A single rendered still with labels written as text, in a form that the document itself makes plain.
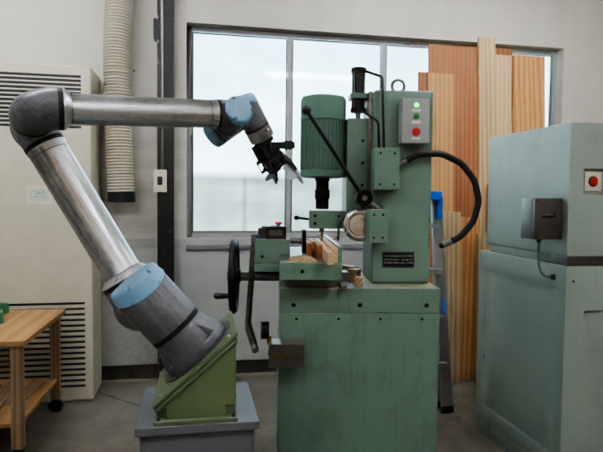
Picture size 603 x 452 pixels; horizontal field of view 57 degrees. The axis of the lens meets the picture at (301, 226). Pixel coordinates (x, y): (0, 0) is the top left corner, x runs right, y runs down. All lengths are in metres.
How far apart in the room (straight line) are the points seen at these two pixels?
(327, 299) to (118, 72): 1.92
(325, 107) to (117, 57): 1.57
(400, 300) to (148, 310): 0.93
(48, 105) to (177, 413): 0.86
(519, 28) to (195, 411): 3.39
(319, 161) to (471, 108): 1.88
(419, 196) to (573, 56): 2.46
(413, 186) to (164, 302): 1.06
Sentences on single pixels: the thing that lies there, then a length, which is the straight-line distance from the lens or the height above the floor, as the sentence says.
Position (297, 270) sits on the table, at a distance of 1.89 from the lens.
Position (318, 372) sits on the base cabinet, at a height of 0.50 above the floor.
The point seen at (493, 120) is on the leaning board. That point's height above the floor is 1.62.
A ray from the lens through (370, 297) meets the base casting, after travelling 2.01.
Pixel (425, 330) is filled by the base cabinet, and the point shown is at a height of 0.65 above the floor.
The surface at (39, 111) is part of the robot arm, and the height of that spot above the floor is 1.34.
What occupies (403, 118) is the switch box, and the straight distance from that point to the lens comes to 2.07.
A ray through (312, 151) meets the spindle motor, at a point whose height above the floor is 1.29.
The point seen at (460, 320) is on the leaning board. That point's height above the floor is 0.38.
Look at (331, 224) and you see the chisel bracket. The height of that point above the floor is 1.02.
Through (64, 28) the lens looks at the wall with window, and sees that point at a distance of 3.64.
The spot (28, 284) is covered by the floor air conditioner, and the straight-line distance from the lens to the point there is 3.29.
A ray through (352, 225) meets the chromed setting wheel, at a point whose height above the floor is 1.02.
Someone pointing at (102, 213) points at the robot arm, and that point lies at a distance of 1.71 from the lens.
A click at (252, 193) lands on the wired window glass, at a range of 3.52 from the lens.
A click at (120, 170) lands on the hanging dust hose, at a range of 3.28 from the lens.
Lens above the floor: 1.12
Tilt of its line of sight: 3 degrees down
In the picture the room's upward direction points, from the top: 1 degrees clockwise
